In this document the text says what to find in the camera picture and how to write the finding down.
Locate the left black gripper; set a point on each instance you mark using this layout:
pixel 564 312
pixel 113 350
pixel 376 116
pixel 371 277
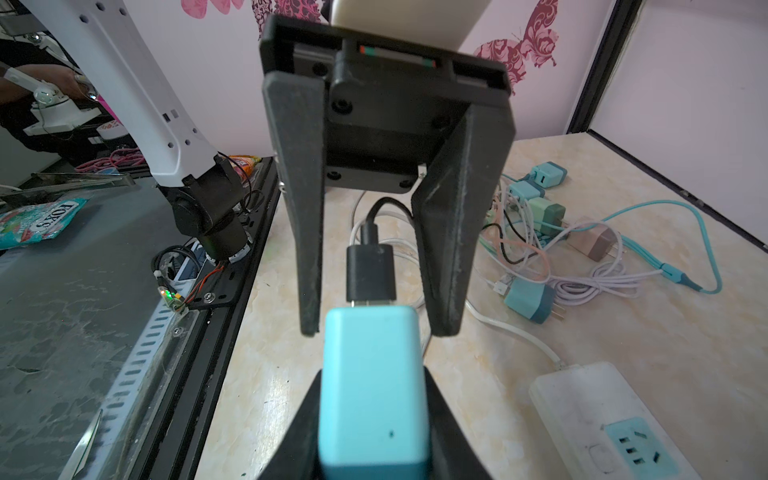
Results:
pixel 353 110

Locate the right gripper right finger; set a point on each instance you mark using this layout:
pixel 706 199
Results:
pixel 451 455

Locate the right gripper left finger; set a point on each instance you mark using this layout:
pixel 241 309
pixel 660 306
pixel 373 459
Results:
pixel 297 455

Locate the teal charger plug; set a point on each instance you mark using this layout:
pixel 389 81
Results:
pixel 373 415

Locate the long multicolour power strip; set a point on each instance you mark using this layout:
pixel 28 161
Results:
pixel 602 429

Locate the red yellow snack packet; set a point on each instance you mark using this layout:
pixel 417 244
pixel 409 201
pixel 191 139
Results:
pixel 33 224

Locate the black mounting rail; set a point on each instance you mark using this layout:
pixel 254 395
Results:
pixel 176 436

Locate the white slotted cable duct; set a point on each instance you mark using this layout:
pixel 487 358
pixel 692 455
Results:
pixel 113 439

